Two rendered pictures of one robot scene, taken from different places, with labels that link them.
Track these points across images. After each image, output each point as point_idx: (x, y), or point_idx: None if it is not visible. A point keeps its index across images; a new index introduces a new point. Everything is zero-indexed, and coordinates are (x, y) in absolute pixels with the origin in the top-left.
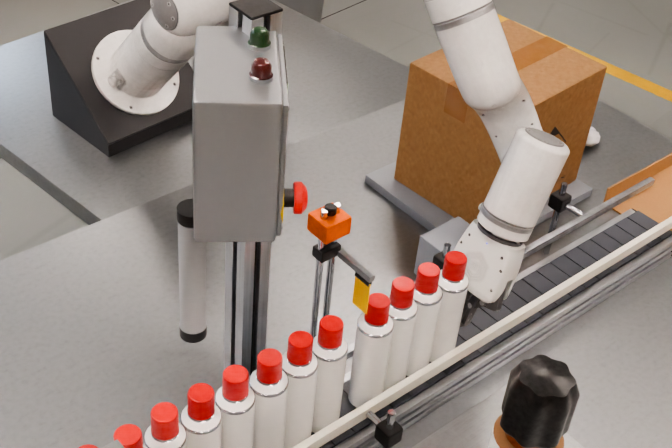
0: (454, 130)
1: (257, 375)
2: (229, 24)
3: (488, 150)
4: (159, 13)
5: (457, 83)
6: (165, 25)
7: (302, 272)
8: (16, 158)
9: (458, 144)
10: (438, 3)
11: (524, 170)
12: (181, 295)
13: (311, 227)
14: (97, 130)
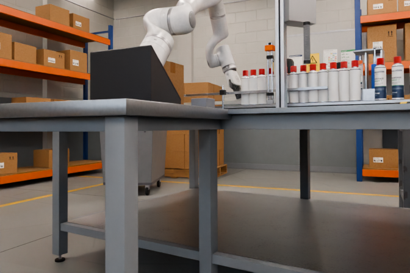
0: (173, 77)
1: (305, 70)
2: None
3: (180, 79)
4: (193, 19)
5: (225, 31)
6: (194, 25)
7: None
8: (197, 108)
9: (174, 81)
10: (224, 8)
11: (230, 51)
12: (310, 48)
13: (273, 48)
14: (176, 94)
